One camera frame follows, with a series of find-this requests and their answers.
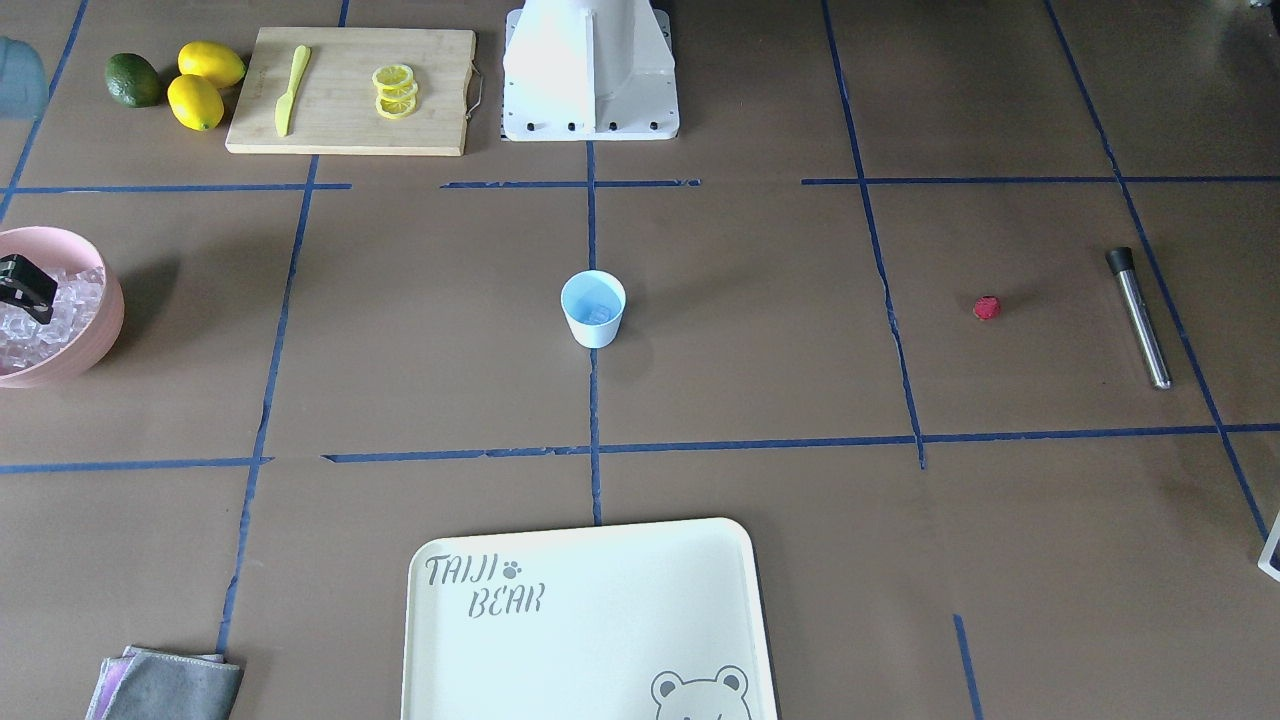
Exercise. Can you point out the pink bowl of ice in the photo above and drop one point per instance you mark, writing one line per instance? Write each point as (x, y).
(84, 302)

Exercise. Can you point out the yellow plastic knife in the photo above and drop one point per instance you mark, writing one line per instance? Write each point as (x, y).
(284, 105)

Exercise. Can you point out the yellow lemon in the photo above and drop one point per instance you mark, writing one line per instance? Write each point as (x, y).
(195, 102)
(217, 63)

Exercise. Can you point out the white wire cup rack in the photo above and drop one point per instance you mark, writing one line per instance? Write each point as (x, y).
(1267, 561)

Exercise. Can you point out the red strawberry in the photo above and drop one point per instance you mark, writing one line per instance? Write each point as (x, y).
(987, 308)

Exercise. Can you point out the cream bear serving tray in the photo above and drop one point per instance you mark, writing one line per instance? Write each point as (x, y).
(660, 620)

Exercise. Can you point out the steel muddler with black tip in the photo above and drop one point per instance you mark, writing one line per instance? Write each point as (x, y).
(1121, 263)

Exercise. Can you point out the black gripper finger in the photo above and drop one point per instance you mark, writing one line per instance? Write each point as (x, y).
(26, 286)

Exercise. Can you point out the green avocado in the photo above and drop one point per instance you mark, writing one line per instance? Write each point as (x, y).
(132, 81)

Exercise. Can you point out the light blue paper cup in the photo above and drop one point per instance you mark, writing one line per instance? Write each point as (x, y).
(593, 303)

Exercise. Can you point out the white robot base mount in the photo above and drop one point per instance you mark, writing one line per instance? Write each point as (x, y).
(577, 71)

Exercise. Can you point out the lemon slices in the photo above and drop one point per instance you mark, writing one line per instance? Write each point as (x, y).
(396, 91)

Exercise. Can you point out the wooden cutting board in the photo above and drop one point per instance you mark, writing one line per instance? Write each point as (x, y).
(334, 112)

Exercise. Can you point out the grey folded cloth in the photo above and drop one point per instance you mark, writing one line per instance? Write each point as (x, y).
(152, 684)

